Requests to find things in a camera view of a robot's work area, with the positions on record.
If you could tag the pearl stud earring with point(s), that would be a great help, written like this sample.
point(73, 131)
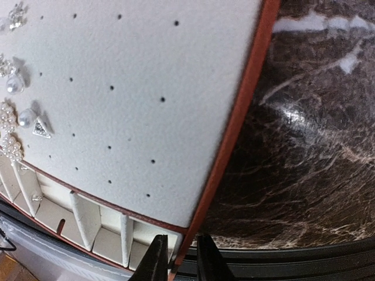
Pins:
point(27, 118)

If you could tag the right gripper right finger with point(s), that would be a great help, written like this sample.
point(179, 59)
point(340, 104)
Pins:
point(210, 263)

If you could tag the triangle crystal stud earring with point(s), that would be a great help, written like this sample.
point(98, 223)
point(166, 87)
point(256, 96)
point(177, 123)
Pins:
point(41, 129)

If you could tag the beige jewelry tray insert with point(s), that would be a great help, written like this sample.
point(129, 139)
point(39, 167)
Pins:
point(144, 101)

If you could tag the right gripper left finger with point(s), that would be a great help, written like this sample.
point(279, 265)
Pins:
point(154, 264)

